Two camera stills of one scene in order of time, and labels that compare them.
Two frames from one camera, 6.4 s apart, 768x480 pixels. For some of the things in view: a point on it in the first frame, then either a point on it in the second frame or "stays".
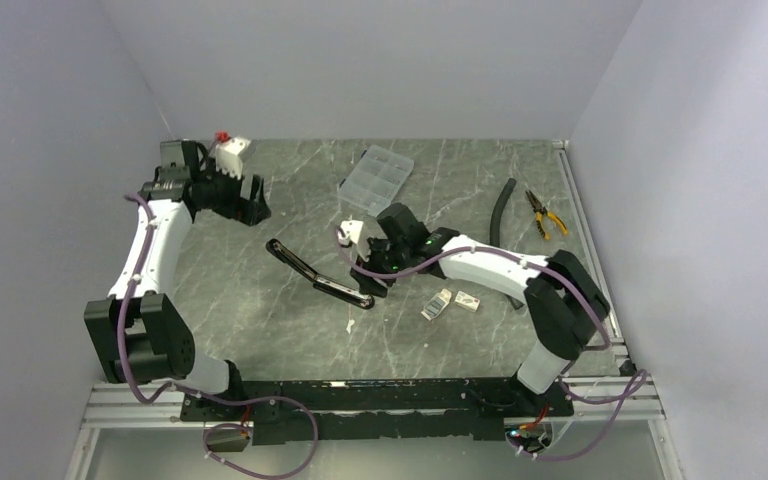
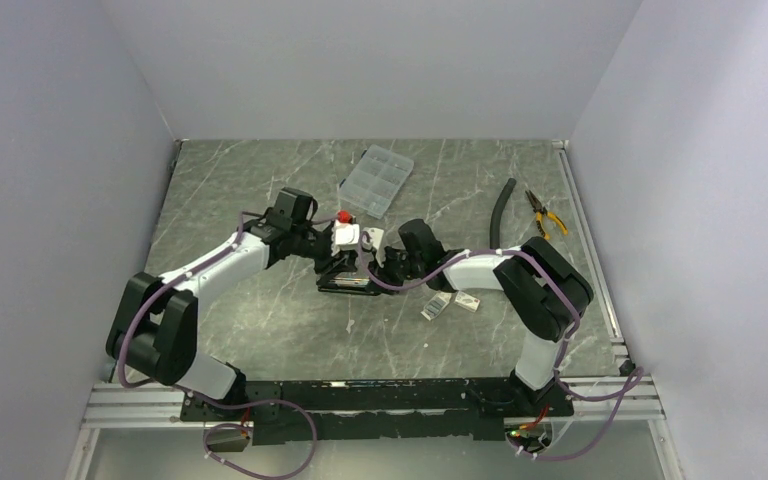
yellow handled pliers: (541, 211) stays
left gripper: (249, 211) to (331, 264)
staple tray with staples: (436, 304) stays
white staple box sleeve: (467, 301) stays
